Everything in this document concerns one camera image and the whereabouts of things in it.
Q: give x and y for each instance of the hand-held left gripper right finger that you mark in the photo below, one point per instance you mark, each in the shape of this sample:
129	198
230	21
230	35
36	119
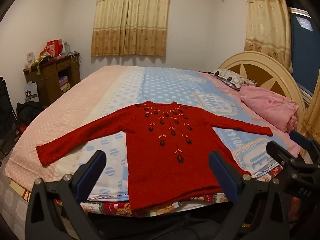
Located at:
223	177

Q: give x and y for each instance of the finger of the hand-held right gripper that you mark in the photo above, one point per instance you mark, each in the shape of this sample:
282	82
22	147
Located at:
300	137
277	151

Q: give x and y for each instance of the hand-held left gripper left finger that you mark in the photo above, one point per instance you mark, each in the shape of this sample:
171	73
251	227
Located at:
91	175

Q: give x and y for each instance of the red embroidered sweater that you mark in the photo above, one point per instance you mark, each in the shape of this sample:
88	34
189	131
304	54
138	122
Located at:
162	167

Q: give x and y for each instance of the beige patterned curtain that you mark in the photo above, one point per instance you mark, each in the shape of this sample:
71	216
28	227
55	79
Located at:
312	112
267	17
130	17

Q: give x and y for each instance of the pink quilt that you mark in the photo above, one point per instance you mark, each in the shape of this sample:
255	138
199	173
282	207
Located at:
270	105

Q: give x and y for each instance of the cream wooden bed headboard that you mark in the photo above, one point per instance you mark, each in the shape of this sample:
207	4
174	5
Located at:
275	62

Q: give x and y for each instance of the quilted mattress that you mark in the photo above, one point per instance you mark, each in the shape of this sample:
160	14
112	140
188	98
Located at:
15	200

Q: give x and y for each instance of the red item on floor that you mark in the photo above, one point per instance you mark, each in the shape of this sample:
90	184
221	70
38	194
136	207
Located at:
23	128

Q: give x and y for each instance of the dark window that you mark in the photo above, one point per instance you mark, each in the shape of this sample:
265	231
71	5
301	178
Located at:
302	55

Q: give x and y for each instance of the patterned pillow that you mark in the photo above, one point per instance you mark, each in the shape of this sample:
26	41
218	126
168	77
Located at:
230	77

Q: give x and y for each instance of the black backpack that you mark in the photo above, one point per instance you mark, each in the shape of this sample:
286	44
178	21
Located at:
28	112

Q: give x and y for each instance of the stacked boxes in desk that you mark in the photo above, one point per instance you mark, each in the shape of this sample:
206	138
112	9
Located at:
63	83

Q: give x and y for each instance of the white bag with crown print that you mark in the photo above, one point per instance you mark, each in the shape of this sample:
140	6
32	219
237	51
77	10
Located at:
30	93

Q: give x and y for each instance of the brown wooden desk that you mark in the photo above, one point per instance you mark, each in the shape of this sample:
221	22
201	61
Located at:
47	80

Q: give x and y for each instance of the bed with polka-dot sheet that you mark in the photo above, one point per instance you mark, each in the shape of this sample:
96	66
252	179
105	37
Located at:
155	85

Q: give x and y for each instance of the striped colourful cloth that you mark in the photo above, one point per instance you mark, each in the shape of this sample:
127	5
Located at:
41	61

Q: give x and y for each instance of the light blue bottle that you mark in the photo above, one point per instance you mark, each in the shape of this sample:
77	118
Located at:
67	48

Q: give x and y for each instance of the white gift bag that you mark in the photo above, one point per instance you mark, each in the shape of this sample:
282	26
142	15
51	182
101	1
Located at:
30	59

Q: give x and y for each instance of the red gift bag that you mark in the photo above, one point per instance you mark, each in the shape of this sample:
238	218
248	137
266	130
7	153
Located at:
53	47

